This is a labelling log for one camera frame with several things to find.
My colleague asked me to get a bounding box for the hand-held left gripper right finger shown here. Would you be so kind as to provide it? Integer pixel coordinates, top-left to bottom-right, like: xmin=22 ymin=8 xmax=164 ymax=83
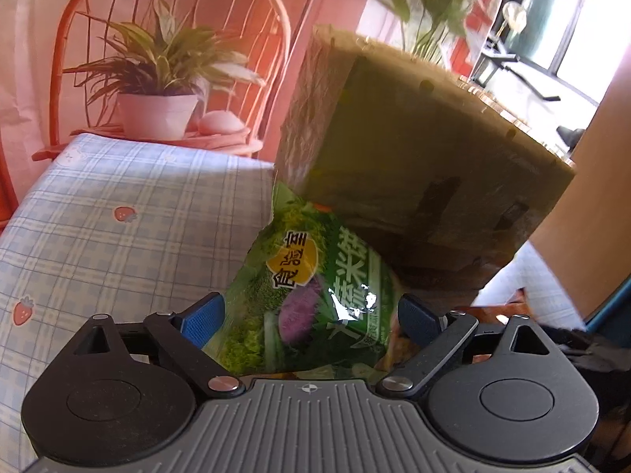
xmin=377 ymin=293 xmax=553 ymax=398

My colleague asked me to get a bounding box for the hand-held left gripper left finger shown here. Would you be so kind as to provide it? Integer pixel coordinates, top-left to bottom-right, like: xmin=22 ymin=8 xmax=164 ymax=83
xmin=73 ymin=292 xmax=246 ymax=399

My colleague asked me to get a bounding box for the green snack bag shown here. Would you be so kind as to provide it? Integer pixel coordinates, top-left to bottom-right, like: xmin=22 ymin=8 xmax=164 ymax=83
xmin=202 ymin=182 xmax=400 ymax=376

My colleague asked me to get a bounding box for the taped cardboard box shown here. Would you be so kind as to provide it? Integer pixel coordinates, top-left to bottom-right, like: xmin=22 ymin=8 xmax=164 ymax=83
xmin=273 ymin=24 xmax=577 ymax=273

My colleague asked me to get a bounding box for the checked strawberry tablecloth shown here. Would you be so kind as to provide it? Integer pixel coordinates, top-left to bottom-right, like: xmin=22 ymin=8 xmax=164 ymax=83
xmin=0 ymin=133 xmax=588 ymax=473

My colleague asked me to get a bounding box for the pink peach-shaped object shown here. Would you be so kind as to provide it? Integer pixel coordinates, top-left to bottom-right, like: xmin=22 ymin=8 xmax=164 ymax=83
xmin=197 ymin=112 xmax=245 ymax=135

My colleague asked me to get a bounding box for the wooden board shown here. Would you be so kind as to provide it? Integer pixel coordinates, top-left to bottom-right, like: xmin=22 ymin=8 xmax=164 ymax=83
xmin=528 ymin=73 xmax=631 ymax=327

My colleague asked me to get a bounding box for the potted plant with pink pot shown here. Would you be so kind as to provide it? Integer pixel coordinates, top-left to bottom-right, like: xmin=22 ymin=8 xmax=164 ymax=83
xmin=64 ymin=0 xmax=267 ymax=142

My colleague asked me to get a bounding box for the black metal stand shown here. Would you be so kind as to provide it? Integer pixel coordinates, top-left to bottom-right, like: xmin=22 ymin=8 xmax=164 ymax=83
xmin=468 ymin=38 xmax=563 ymax=104

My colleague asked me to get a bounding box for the round white lamp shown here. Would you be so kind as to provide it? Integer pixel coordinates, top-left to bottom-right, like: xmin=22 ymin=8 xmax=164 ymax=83
xmin=502 ymin=2 xmax=529 ymax=31

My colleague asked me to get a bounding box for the orange rattan chair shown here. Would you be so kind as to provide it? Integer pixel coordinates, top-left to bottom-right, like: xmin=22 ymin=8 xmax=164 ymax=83
xmin=32 ymin=0 xmax=293 ymax=159

